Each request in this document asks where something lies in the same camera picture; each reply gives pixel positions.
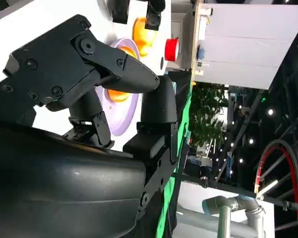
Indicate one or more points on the green leafy plant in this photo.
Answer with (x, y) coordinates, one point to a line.
(208, 116)

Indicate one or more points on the red and black hoop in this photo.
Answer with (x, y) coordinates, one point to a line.
(297, 178)

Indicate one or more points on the small blue object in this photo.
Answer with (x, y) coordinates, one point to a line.
(201, 53)

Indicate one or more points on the lilac plate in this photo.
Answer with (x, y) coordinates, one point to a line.
(129, 111)

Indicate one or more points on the red round button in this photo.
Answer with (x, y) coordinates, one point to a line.
(171, 48)

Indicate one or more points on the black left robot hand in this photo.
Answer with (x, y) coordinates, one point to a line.
(154, 22)

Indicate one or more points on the large white panel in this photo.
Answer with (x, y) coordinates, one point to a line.
(238, 49)

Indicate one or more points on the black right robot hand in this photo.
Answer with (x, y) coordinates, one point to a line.
(52, 186)

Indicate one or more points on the orange and white bread roll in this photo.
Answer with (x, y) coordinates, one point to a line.
(118, 96)
(144, 39)

